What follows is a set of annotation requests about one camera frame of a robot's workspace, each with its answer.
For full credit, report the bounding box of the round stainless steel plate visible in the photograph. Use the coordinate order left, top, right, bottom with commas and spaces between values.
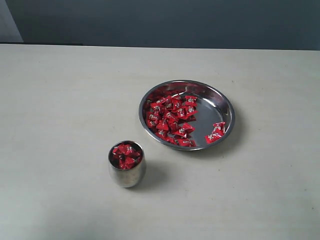
138, 80, 236, 151

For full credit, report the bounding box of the red candy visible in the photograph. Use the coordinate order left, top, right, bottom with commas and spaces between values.
112, 143, 136, 156
184, 95, 198, 107
176, 138, 196, 148
205, 132, 223, 144
212, 121, 226, 135
118, 156, 139, 170

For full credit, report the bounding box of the stainless steel cup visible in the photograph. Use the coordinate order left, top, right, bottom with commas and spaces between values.
108, 140, 147, 188

